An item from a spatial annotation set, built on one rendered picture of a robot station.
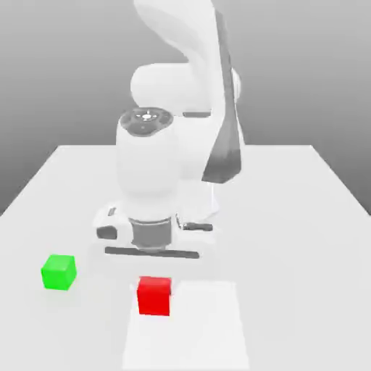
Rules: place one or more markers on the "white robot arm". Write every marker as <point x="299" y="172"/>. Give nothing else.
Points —
<point x="147" y="162"/>

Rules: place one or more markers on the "small green cube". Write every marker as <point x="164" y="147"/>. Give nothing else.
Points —
<point x="58" y="272"/>

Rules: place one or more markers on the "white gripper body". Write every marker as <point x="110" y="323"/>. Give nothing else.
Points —
<point x="150" y="252"/>

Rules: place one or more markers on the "small red cube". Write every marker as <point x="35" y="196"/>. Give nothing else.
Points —
<point x="153" y="298"/>

